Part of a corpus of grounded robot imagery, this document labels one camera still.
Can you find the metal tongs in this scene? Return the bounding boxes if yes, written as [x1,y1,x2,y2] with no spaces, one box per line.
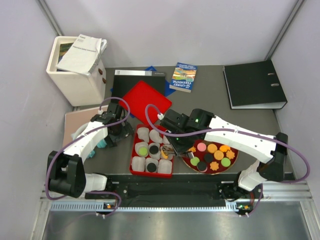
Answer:
[160,146,195,159]

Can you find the blue paperback book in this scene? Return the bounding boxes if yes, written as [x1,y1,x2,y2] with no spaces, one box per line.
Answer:
[169,62,198,93]

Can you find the orange flower cookie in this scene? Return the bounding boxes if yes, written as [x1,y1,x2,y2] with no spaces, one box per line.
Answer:
[160,148,173,161]
[210,161,220,171]

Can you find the red cookie box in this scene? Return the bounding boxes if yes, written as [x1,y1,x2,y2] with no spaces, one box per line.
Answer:
[129,124,174,179]

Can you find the pink macaron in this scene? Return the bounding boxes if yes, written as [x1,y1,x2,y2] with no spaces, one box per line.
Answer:
[196,142,207,152]

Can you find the white storage box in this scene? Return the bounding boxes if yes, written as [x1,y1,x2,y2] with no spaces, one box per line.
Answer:
[46,36,106,107]

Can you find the white paper manual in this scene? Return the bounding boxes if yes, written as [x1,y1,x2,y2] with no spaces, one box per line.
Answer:
[56,34,108,77]

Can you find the black pink sandwich cookie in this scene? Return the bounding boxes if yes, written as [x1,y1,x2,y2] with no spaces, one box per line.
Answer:
[196,161,208,173]

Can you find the orange fish cookie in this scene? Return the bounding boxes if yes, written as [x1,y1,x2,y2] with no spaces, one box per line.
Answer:
[219,145,231,153]

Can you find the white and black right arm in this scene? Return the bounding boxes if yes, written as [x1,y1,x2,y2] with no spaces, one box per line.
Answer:
[157,108,288,198]

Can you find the white paper cup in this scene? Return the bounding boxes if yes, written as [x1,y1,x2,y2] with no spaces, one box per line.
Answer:
[157,159,173,175]
[131,156,146,172]
[134,141,149,157]
[162,135,170,145]
[145,157,159,172]
[149,129,163,144]
[137,127,150,143]
[148,143,161,160]
[160,144,175,161]

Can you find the green macaron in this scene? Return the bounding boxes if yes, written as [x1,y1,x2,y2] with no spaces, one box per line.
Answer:
[138,146,149,157]
[190,157,200,167]
[220,157,231,168]

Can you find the pink notebook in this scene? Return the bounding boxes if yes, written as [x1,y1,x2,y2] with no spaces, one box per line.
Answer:
[62,107,99,147]

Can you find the black ring binder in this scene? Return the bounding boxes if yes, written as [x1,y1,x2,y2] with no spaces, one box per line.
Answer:
[223,60,288,110]

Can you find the orange round cracker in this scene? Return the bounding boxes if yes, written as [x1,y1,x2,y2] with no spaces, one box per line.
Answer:
[213,150,225,161]
[207,143,218,154]

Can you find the black flat notebook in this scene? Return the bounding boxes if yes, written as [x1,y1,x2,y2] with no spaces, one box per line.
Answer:
[110,69,167,105]

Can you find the light blue headphones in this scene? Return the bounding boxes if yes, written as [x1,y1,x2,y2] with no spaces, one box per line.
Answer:
[72,121,108,162]

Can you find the orange star cookie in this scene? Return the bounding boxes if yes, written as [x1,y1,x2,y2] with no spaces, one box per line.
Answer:
[225,150,236,160]

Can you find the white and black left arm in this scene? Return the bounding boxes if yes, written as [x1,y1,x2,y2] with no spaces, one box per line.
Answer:
[45,103,134,200]

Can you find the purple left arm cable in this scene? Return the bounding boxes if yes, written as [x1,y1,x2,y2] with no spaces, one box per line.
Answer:
[44,96,131,218]

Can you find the dark red round plate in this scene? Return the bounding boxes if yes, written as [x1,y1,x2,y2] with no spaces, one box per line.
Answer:
[182,140,239,175]

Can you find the red box lid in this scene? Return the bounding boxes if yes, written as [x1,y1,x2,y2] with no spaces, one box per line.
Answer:
[122,80,172,125]

